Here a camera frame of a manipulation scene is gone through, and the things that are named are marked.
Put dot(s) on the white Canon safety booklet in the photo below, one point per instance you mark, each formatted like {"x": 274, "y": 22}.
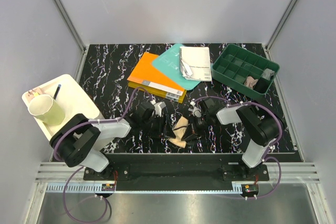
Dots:
{"x": 195, "y": 63}

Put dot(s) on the beige underwear navy trim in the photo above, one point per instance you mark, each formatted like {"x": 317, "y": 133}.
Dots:
{"x": 179, "y": 131}

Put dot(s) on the pink rolled underwear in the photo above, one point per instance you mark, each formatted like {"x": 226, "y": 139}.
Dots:
{"x": 250, "y": 82}

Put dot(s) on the teal plastic board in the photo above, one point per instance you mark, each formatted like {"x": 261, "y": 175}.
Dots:
{"x": 168, "y": 64}

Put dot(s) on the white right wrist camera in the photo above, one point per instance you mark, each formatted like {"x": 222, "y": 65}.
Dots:
{"x": 195, "y": 111}

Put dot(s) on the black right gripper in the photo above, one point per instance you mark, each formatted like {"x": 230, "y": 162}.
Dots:
{"x": 193, "y": 132}

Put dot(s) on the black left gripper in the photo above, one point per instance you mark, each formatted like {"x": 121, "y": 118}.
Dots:
{"x": 162, "y": 131}

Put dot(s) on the yellow binder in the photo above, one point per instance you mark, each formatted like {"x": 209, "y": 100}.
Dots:
{"x": 160, "y": 93}

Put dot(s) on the orange folder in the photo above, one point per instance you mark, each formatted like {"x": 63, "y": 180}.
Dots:
{"x": 144, "y": 73}

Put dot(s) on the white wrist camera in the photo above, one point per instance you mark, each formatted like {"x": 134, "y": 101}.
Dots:
{"x": 158, "y": 108}
{"x": 195, "y": 111}

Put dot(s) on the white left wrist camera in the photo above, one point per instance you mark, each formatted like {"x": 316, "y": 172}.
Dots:
{"x": 158, "y": 108}

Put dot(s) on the cream plastic bin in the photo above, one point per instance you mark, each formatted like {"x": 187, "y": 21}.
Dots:
{"x": 71, "y": 98}

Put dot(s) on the green paper cup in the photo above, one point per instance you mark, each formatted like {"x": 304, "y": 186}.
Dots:
{"x": 46, "y": 109}

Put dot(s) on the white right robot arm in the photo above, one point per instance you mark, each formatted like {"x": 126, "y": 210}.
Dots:
{"x": 262, "y": 124}

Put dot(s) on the blue black pen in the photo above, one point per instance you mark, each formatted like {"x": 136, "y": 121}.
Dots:
{"x": 57, "y": 91}

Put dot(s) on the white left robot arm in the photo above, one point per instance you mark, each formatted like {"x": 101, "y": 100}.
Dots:
{"x": 80, "y": 140}

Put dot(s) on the grey underwear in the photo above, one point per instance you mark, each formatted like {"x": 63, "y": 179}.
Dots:
{"x": 268, "y": 74}

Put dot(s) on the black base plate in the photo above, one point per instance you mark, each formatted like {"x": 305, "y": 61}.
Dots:
{"x": 177, "y": 173}

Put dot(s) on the pink sticky note pad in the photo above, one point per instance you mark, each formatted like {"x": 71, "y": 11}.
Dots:
{"x": 35, "y": 93}

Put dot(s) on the green compartment tray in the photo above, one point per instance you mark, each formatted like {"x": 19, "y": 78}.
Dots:
{"x": 235, "y": 64}

